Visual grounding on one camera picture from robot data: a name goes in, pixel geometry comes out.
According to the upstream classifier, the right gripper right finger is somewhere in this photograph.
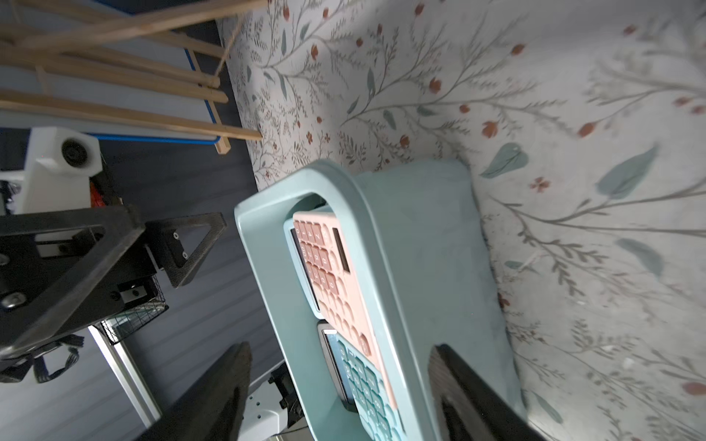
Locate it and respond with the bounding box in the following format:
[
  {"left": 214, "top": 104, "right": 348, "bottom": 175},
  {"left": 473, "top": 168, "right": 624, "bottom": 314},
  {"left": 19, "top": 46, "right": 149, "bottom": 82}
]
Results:
[{"left": 428, "top": 345, "right": 542, "bottom": 441}]

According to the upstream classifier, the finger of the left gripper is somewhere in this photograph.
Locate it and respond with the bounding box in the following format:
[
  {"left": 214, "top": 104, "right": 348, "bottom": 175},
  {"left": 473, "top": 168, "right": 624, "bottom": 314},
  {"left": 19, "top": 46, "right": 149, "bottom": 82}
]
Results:
[
  {"left": 145, "top": 212, "right": 227, "bottom": 288},
  {"left": 1, "top": 206, "right": 145, "bottom": 358}
]

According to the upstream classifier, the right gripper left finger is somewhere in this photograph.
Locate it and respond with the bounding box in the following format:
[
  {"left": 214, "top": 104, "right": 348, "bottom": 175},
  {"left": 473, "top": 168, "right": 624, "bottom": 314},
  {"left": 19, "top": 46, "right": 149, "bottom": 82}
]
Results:
[{"left": 138, "top": 342, "right": 252, "bottom": 441}]

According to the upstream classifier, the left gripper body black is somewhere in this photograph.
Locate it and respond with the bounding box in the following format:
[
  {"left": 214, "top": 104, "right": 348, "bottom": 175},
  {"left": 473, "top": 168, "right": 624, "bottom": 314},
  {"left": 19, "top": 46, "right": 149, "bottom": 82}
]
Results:
[{"left": 0, "top": 230, "right": 167, "bottom": 354}]

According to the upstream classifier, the blue calculator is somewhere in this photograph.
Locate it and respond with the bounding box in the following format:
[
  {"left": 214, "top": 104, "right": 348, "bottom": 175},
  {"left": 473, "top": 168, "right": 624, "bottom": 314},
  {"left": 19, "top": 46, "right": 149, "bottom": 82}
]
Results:
[
  {"left": 324, "top": 329, "right": 407, "bottom": 441},
  {"left": 283, "top": 219, "right": 325, "bottom": 320}
]

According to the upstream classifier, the black calculator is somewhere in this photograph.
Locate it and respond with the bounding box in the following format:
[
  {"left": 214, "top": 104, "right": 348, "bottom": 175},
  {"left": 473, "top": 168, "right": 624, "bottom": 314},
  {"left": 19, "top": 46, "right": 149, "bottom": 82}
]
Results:
[{"left": 316, "top": 320, "right": 358, "bottom": 413}]

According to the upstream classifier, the mint green storage box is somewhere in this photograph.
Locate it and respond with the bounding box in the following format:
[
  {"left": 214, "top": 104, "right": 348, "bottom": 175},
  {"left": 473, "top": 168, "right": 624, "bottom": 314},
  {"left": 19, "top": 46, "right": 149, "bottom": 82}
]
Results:
[{"left": 235, "top": 160, "right": 527, "bottom": 440}]

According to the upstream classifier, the wooden easel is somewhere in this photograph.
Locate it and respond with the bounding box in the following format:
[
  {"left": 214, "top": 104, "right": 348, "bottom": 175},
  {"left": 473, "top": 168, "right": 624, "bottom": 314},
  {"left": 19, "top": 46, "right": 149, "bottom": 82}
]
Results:
[{"left": 1, "top": 1, "right": 262, "bottom": 154}]

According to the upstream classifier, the black wire side basket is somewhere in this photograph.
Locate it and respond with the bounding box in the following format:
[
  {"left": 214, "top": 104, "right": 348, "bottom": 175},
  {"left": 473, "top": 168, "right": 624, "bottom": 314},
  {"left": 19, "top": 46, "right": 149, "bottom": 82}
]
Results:
[{"left": 96, "top": 276, "right": 168, "bottom": 345}]

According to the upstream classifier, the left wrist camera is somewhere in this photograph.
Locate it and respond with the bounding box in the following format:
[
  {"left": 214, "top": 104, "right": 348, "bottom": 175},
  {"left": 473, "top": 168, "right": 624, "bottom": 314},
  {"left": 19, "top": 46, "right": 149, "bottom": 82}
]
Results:
[{"left": 1, "top": 127, "right": 103, "bottom": 215}]

